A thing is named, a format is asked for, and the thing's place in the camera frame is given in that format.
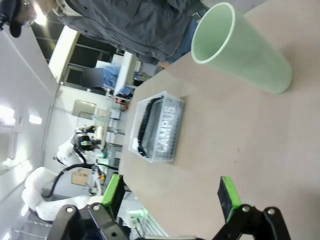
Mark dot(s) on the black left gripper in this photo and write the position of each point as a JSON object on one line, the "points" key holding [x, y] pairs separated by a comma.
{"points": [[83, 138]]}

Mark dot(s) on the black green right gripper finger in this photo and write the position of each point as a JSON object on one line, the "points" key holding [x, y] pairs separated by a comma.
{"points": [[228, 197]]}

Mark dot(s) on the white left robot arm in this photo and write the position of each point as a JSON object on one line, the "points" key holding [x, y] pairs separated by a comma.
{"points": [[37, 185]]}

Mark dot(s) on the white perforated CAMPUS basket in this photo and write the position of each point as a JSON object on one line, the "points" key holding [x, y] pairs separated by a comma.
{"points": [[170, 130]]}

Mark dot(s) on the person's hand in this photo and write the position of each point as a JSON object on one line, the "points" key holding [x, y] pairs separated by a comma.
{"points": [[163, 64]]}

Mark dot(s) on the brown cardboard box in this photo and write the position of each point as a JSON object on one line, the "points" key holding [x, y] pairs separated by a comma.
{"points": [[80, 177]]}

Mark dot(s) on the grey black pencil case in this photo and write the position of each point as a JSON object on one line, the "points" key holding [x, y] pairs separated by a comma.
{"points": [[151, 130]]}

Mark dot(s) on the small ceiling light panel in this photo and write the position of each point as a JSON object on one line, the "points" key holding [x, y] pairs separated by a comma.
{"points": [[35, 119]]}

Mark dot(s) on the white ceiling air conditioner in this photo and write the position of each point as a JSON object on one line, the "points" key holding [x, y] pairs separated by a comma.
{"points": [[7, 147]]}

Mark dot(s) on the white partition board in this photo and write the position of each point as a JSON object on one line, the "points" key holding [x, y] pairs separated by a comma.
{"points": [[123, 72]]}

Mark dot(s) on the large ceiling light panel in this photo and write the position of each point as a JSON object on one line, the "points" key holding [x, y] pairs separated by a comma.
{"points": [[6, 116]]}

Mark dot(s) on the pale green plastic cup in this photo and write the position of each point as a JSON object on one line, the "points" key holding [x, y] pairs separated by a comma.
{"points": [[257, 55]]}

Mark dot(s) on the person in grey jacket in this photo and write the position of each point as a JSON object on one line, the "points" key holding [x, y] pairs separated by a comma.
{"points": [[130, 22]]}

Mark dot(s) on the dark baseball cap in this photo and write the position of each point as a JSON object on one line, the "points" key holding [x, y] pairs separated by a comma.
{"points": [[13, 15]]}

